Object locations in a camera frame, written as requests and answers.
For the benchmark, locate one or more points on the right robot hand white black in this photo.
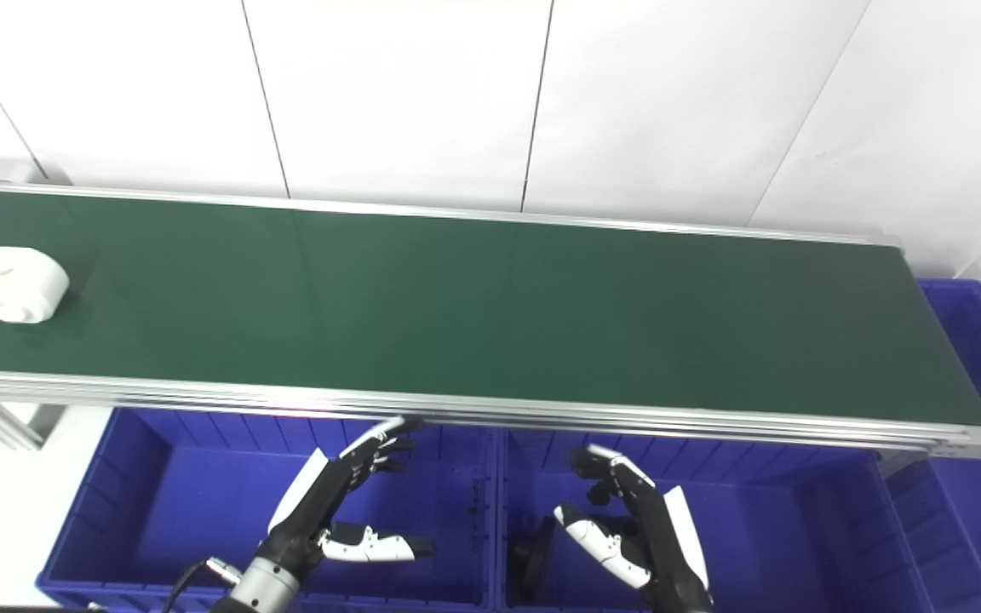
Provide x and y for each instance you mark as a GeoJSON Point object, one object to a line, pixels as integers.
{"type": "Point", "coordinates": [656, 528]}

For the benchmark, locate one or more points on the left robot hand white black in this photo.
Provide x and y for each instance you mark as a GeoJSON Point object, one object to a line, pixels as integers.
{"type": "Point", "coordinates": [320, 498]}

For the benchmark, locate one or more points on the white cylindrical part with holes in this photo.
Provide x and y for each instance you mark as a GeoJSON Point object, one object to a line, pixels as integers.
{"type": "Point", "coordinates": [15, 283]}

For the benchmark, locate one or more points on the black round part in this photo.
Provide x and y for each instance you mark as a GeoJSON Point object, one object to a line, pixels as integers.
{"type": "Point", "coordinates": [531, 562]}

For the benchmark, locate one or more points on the aluminium conveyor support leg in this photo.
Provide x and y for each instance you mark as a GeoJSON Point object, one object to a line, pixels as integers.
{"type": "Point", "coordinates": [5, 421]}

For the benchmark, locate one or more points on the green conveyor belt aluminium frame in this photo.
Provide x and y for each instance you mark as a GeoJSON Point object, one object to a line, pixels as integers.
{"type": "Point", "coordinates": [456, 315]}

